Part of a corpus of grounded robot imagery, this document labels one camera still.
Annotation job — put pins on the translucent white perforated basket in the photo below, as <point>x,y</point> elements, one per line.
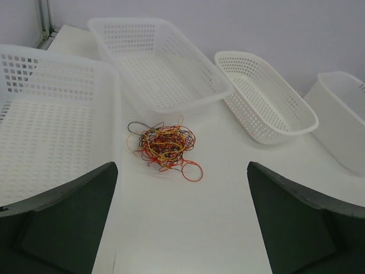
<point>164,74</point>

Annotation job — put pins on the aluminium frame post left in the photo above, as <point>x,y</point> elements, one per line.
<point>47,29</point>

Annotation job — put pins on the solid white plastic bin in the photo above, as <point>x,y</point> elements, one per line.
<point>337,98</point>

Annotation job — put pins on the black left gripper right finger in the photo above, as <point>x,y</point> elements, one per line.
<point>305,231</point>

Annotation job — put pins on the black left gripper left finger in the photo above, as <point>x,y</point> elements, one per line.
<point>59,230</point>

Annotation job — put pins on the oval white perforated basket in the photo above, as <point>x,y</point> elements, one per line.
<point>267,107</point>

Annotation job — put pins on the large white perforated basket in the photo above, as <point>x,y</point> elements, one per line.
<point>60,119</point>

